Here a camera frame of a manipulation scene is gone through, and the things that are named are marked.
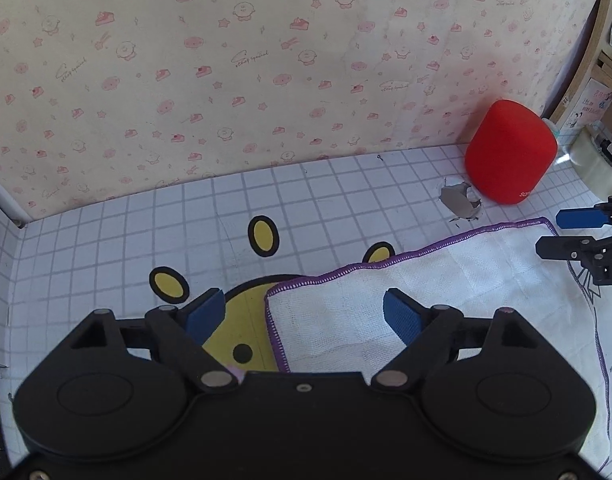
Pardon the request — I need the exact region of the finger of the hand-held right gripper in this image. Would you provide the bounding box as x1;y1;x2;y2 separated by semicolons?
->
556;196;612;231
536;234;612;261

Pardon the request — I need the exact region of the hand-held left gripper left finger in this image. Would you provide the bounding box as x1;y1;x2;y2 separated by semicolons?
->
61;287;241;393

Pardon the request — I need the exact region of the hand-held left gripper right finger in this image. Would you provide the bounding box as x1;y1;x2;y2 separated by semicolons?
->
370;287;541;391

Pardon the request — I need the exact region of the white towel with purple trim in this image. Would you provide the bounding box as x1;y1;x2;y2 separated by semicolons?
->
264;217;612;478

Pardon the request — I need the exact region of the clear packing tape roll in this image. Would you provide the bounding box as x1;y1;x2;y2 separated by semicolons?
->
570;127;612;192

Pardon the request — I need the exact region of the red cylindrical speaker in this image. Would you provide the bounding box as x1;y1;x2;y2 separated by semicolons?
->
464;100;559;206

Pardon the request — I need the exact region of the white cartoon paper note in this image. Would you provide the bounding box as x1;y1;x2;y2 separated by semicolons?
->
560;77;612;131

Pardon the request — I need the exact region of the wooden shelf unit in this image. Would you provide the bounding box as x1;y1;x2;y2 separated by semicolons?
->
540;0;612;133

